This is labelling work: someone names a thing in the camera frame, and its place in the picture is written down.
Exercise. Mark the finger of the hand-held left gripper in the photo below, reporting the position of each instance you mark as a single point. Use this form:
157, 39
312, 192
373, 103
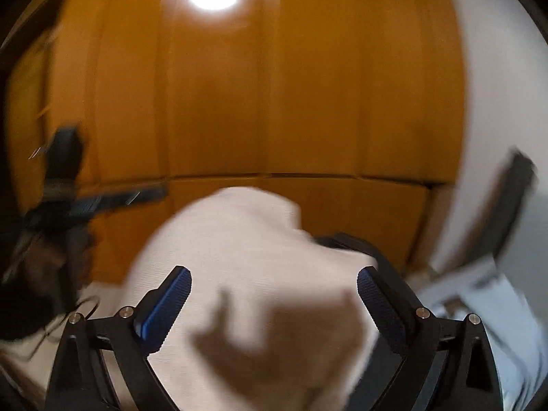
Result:
124, 199

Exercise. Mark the grey hooded sweatshirt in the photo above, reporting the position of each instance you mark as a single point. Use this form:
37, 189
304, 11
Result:
509, 334

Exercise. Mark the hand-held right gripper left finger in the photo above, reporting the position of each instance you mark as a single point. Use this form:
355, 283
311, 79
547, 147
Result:
165, 308

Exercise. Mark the grey yellow blue headboard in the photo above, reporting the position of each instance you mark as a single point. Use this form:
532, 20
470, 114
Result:
516, 197

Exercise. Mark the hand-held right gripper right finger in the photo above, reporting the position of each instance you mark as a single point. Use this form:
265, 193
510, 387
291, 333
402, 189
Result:
381, 308

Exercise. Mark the beige knit garment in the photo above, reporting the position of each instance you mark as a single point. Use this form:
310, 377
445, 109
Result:
239, 244

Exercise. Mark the wooden wardrobe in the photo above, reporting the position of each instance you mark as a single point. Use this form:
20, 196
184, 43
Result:
299, 94

